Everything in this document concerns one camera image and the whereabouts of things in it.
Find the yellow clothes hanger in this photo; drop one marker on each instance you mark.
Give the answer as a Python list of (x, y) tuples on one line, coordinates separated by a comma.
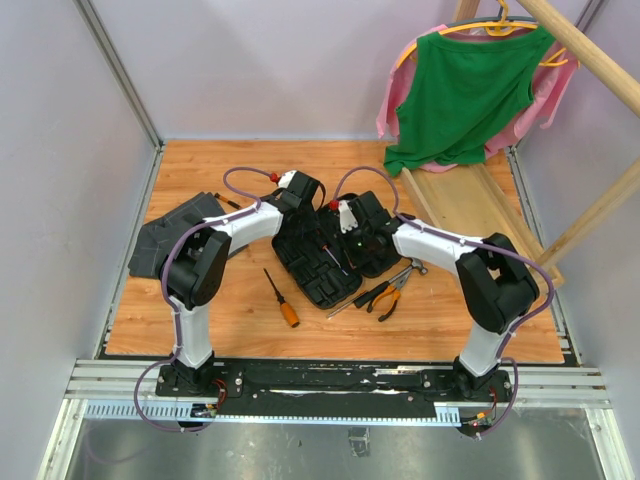
[(500, 27)]

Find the wooden rack frame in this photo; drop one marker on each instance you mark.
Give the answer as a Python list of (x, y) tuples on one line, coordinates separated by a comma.
[(583, 174)]

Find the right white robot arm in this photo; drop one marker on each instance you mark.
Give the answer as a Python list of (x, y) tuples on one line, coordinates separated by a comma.
[(497, 287)]

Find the silver metal file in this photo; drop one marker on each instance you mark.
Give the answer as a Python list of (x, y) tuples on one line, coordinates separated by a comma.
[(340, 309)]

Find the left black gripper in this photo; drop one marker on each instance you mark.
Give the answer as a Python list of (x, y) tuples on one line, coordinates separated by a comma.
[(312, 215)]

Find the claw hammer black handle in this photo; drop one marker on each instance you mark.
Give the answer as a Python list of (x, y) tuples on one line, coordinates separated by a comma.
[(370, 295)]

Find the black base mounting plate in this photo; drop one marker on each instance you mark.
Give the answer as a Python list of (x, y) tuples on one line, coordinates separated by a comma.
[(272, 389)]

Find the orange-handled screwdriver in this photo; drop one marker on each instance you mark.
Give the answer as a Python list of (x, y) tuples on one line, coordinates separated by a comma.
[(287, 311)]

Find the grey checked cloth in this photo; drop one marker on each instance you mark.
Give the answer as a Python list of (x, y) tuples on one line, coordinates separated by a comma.
[(156, 238)]

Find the black plastic tool case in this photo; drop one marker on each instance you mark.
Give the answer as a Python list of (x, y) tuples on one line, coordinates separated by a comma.
[(327, 264)]

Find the aluminium frame rail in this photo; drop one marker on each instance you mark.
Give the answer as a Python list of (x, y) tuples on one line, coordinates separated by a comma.
[(107, 47)]

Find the pink shirt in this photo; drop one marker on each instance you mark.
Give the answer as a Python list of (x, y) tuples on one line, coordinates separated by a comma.
[(549, 86)]

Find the black-handled screwdriver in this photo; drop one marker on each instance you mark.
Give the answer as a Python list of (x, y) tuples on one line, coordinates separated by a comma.
[(337, 259)]

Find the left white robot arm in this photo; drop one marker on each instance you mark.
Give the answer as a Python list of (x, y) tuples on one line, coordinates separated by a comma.
[(193, 270)]

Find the wooden tray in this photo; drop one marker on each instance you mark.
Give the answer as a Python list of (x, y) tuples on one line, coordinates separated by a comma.
[(476, 200)]

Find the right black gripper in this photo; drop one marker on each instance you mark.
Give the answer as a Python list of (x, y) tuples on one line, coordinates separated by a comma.
[(349, 229)]

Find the orange-black pliers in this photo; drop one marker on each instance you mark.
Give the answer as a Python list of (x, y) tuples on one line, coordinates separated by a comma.
[(393, 294)]

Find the green sleeveless shirt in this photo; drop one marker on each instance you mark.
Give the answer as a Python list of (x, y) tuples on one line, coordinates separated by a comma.
[(462, 95)]

